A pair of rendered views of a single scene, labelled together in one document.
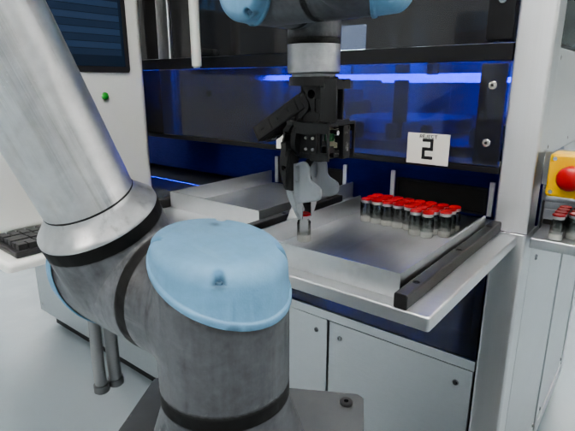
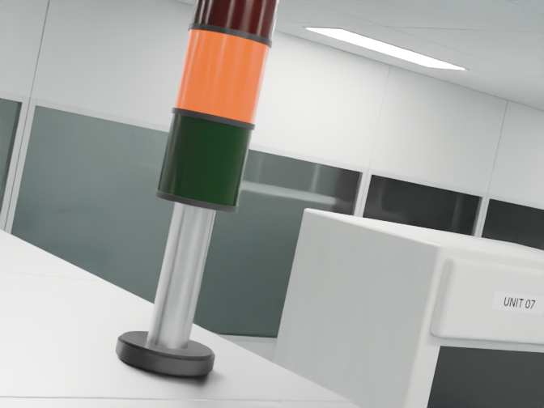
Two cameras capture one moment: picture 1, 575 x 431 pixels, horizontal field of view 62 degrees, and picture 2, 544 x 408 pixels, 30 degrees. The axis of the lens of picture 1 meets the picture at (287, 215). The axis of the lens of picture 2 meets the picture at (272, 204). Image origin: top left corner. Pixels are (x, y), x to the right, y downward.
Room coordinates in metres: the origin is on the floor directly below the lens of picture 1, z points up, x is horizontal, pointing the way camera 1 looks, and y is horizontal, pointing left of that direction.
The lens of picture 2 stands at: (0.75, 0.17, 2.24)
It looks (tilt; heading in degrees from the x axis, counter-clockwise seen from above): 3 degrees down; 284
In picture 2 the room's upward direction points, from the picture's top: 12 degrees clockwise
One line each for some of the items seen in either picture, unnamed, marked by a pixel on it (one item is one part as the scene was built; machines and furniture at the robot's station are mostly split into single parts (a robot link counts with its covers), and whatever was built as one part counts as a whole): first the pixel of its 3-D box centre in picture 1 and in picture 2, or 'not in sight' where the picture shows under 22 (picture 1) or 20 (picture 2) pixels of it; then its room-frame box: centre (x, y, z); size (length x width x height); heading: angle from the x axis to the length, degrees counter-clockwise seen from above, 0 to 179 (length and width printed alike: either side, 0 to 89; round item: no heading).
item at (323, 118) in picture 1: (317, 119); not in sight; (0.70, -0.04, 1.09); 0.09 x 0.08 x 0.12; 52
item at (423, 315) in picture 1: (307, 225); not in sight; (0.91, -0.04, 0.87); 0.70 x 0.48 x 0.02; 52
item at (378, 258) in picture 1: (374, 234); not in sight; (0.76, -0.15, 0.90); 0.34 x 0.26 x 0.04; 141
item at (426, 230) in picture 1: (427, 224); not in sight; (0.80, -0.24, 0.91); 0.02 x 0.02 x 0.05
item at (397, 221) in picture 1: (403, 215); not in sight; (0.85, -0.22, 0.91); 0.18 x 0.02 x 0.05; 51
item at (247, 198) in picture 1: (265, 193); not in sight; (1.07, 0.05, 0.90); 0.34 x 0.26 x 0.04; 142
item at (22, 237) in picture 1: (92, 225); not in sight; (1.09, 0.46, 0.82); 0.40 x 0.14 x 0.02; 140
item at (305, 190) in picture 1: (305, 192); not in sight; (0.69, -0.03, 0.99); 0.06 x 0.03 x 0.09; 52
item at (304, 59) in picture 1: (315, 61); not in sight; (0.71, -0.04, 1.17); 0.08 x 0.08 x 0.05
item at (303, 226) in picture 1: (304, 227); not in sight; (0.72, -0.03, 0.92); 0.02 x 0.02 x 0.04
